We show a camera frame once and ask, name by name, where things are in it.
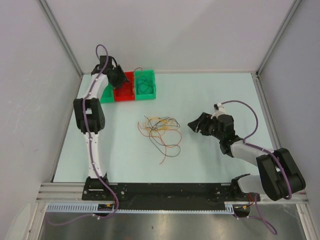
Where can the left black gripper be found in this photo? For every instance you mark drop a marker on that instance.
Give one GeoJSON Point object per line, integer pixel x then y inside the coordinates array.
{"type": "Point", "coordinates": [122, 78]}

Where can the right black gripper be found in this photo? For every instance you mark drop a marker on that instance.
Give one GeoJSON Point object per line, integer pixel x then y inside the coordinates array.
{"type": "Point", "coordinates": [202, 122]}

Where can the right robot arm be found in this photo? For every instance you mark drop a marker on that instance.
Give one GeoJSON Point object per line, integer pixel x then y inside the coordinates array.
{"type": "Point", "coordinates": [279, 177]}

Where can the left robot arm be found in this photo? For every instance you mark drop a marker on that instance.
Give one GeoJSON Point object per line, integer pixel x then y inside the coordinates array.
{"type": "Point", "coordinates": [89, 115]}

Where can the red bin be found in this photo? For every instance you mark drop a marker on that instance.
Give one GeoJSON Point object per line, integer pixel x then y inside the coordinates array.
{"type": "Point", "coordinates": [127, 91]}

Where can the left green bin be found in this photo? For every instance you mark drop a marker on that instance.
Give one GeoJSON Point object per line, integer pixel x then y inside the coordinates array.
{"type": "Point", "coordinates": [107, 95]}

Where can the green bin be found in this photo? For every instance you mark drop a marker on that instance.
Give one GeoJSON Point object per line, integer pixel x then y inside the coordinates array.
{"type": "Point", "coordinates": [107, 95]}
{"type": "Point", "coordinates": [144, 85]}

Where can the right green bin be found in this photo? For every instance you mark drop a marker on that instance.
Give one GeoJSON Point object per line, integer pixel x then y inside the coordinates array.
{"type": "Point", "coordinates": [144, 85]}

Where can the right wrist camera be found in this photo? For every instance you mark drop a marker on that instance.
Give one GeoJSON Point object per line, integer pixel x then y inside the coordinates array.
{"type": "Point", "coordinates": [218, 110]}

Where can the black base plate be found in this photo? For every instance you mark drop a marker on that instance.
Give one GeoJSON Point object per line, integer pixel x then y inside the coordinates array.
{"type": "Point", "coordinates": [95, 190]}

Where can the aluminium frame rail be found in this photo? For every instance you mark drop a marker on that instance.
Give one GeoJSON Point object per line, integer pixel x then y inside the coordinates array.
{"type": "Point", "coordinates": [69, 191]}

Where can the grey cable duct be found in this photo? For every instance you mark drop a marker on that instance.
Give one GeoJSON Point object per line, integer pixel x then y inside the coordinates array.
{"type": "Point", "coordinates": [97, 208]}

